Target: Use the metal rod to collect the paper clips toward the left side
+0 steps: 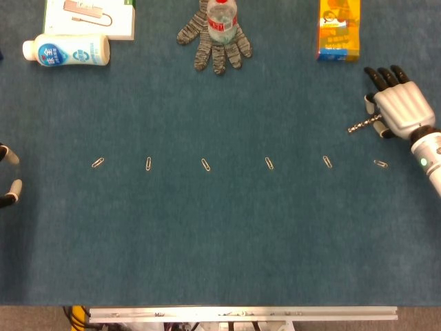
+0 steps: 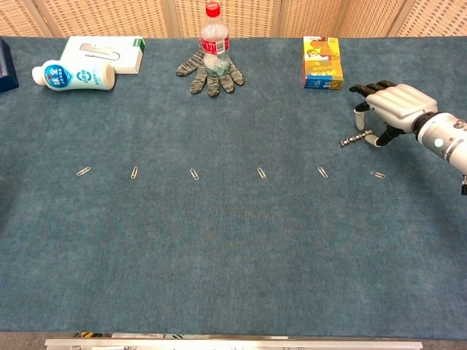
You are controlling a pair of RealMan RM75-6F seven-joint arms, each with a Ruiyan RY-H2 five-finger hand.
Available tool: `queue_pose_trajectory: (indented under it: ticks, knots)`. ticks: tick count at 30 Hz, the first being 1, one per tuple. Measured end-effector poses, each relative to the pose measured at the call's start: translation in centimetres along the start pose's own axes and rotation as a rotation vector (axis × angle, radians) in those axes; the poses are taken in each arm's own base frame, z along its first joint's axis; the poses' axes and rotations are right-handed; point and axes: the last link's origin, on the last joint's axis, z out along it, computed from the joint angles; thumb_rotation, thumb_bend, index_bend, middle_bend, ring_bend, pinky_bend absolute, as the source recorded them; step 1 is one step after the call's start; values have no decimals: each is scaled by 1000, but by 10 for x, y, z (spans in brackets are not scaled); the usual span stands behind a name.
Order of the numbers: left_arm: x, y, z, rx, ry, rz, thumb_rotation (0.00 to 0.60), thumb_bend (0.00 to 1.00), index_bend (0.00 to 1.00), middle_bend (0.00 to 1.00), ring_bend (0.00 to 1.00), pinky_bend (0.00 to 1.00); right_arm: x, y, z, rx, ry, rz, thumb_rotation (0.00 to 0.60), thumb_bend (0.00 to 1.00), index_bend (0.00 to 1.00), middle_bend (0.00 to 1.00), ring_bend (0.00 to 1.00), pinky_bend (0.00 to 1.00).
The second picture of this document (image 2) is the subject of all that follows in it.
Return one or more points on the clear red cap bottle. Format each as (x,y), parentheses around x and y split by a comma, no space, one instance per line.
(215,47)

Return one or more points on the grey knit work glove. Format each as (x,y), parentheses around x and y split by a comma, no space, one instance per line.
(200,80)

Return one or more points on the silver paperclip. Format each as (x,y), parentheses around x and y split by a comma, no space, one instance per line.
(194,174)
(378,174)
(83,171)
(261,173)
(322,172)
(134,172)

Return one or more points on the yellow orange carton box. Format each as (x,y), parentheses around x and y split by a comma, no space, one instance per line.
(321,62)

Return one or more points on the white adapter product box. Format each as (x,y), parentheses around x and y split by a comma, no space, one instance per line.
(124,54)

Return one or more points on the dark blue box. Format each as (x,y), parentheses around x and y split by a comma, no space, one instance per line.
(7,73)

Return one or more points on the wicker folding screen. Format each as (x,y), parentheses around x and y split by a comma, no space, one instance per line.
(109,16)

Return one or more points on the aluminium profile rail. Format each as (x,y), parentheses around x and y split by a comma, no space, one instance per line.
(219,343)

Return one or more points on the metal magnetic rod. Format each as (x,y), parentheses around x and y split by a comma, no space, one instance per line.
(355,138)

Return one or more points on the blue felt table mat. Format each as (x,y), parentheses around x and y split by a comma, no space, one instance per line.
(233,255)

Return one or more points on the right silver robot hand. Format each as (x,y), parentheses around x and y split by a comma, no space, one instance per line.
(401,104)

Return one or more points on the yellow black hazard marker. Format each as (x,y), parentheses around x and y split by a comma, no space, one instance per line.
(87,334)

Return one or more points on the white blue label bottle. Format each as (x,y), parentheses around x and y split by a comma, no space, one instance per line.
(73,76)

